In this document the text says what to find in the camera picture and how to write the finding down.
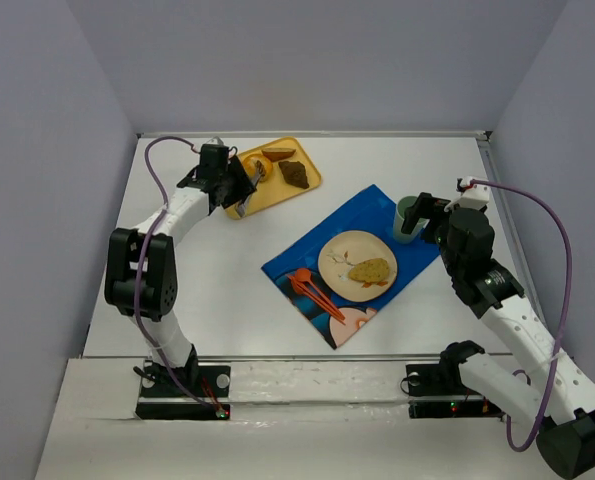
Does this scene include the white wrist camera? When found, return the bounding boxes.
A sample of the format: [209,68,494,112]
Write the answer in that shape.
[208,136,224,146]
[444,176,490,212]

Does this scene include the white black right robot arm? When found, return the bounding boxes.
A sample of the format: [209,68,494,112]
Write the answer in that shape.
[401,191,595,479]

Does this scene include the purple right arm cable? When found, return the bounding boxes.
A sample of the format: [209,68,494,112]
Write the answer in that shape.
[474,180,573,451]

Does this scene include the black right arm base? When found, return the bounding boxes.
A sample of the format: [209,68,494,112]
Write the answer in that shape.
[400,340,503,420]

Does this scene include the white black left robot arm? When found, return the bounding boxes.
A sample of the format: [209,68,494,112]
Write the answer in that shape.
[104,136,265,399]

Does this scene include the beige floral plate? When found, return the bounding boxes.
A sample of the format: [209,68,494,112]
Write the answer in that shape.
[318,230,398,303]

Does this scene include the halved brown bread loaf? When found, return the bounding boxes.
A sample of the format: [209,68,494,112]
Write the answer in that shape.
[261,147,296,162]

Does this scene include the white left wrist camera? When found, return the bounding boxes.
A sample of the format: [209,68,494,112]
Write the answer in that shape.
[208,136,224,146]

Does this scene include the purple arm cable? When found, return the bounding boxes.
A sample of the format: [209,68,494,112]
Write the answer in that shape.
[133,136,223,414]
[474,180,573,451]

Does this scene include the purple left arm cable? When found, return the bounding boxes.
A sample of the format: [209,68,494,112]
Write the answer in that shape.
[133,136,223,414]

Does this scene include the dark chocolate croissant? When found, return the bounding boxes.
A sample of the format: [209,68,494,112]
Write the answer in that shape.
[278,160,310,190]

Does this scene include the orange plastic fork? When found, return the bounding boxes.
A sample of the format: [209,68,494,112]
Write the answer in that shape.
[287,275,345,325]

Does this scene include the metal serving tongs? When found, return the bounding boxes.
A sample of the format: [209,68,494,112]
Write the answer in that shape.
[235,160,266,218]

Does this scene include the seeded oval bread slice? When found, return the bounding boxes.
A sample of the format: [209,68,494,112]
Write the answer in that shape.
[348,258,390,284]

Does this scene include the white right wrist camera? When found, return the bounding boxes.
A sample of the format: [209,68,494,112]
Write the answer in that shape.
[444,176,490,212]

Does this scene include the blue patterned placemat cloth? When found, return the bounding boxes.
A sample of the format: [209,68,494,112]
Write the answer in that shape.
[262,185,438,349]

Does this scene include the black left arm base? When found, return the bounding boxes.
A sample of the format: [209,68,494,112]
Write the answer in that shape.
[133,360,231,421]

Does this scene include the green cup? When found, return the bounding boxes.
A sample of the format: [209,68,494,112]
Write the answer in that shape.
[393,196,428,244]

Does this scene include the yellow plastic tray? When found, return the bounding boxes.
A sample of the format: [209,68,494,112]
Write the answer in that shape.
[226,137,322,220]

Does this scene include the glazed yellow bagel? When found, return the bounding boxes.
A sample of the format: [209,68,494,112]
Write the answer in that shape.
[242,154,273,182]

